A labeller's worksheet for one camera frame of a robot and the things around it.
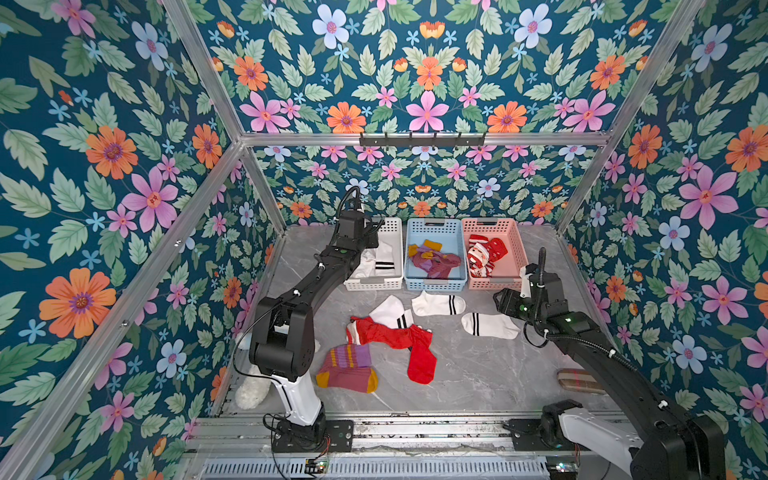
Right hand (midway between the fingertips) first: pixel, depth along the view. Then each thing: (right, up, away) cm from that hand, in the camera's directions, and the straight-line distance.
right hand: (508, 293), depth 83 cm
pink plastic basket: (+6, +4, +19) cm, 20 cm away
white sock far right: (-1, -12, +10) cm, 16 cm away
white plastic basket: (-35, +20, +32) cm, 51 cm away
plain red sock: (-24, -21, +3) cm, 32 cm away
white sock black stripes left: (-34, -8, +12) cm, 37 cm away
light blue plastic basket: (-13, +20, +32) cm, 40 cm away
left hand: (-40, +21, +8) cm, 46 cm away
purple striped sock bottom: (-17, +7, +19) cm, 26 cm away
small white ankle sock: (-43, +7, +21) cm, 49 cm away
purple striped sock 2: (-46, -21, +1) cm, 50 cm away
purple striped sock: (-22, +11, +22) cm, 33 cm away
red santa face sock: (+5, +14, +29) cm, 33 cm away
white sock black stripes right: (-22, -6, +15) cm, 27 cm away
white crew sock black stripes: (-37, +9, +24) cm, 45 cm away
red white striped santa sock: (-4, +9, +16) cm, 18 cm away
